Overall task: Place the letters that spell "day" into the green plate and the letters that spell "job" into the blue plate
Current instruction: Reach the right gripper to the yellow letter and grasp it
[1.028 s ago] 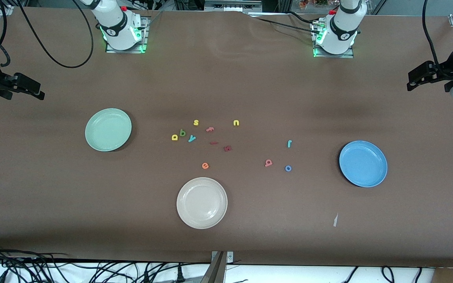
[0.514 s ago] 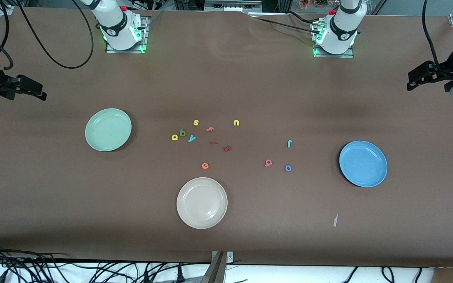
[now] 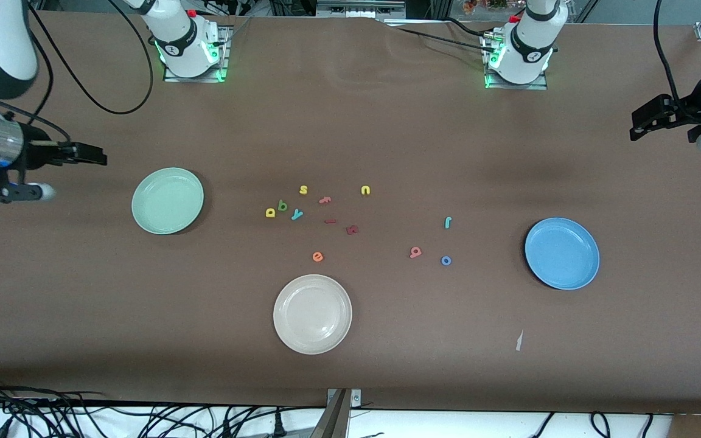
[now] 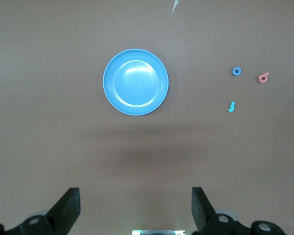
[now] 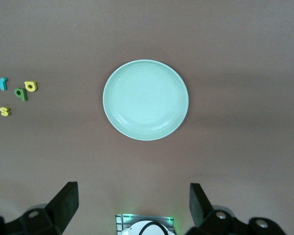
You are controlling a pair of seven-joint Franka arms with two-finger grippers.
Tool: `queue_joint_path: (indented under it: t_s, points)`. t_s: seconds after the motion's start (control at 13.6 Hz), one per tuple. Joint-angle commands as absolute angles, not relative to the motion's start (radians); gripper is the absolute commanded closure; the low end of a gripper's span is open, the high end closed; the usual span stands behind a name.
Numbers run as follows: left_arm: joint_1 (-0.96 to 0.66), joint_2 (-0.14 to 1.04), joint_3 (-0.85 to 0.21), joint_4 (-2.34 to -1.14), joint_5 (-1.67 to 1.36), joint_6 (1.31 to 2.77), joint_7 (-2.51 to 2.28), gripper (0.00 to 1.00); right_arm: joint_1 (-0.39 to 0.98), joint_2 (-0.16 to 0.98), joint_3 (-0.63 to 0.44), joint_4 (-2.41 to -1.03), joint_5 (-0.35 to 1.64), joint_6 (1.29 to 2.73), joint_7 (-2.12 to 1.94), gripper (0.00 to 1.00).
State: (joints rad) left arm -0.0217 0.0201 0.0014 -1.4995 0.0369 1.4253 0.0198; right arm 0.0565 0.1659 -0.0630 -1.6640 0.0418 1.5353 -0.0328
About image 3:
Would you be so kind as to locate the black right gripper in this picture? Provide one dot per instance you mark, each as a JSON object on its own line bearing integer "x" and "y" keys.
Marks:
{"x": 36, "y": 154}

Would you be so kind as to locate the red letter k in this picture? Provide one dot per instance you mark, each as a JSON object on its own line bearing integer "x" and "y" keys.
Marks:
{"x": 352, "y": 230}

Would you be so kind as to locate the brown table cover sheet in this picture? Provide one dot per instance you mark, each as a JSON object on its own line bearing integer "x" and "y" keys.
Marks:
{"x": 387, "y": 121}

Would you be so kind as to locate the small white paper scrap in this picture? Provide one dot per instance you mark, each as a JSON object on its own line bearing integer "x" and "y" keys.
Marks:
{"x": 519, "y": 342}

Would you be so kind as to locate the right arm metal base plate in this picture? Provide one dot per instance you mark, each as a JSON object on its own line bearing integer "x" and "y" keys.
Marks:
{"x": 195, "y": 79}

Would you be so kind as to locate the beige plate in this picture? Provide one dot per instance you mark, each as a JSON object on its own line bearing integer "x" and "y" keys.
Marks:
{"x": 313, "y": 314}

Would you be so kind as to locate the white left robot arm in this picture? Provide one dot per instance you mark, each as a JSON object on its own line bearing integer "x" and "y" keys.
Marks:
{"x": 530, "y": 42}

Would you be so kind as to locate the metal table bracket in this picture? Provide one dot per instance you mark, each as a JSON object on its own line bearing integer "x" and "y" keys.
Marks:
{"x": 338, "y": 420}

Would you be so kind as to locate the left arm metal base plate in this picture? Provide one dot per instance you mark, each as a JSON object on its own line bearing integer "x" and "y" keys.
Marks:
{"x": 518, "y": 86}

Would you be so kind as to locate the grey metal device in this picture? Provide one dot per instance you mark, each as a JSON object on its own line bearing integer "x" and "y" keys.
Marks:
{"x": 359, "y": 9}

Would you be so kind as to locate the pink letter g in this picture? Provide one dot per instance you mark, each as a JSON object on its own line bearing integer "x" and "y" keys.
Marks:
{"x": 419, "y": 251}

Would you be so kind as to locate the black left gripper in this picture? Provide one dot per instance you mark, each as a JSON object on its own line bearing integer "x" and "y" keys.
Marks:
{"x": 686, "y": 112}

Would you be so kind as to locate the blue plate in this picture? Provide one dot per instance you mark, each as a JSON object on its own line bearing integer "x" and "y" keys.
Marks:
{"x": 562, "y": 253}

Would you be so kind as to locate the light green plate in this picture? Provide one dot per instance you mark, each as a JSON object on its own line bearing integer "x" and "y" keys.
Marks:
{"x": 168, "y": 201}

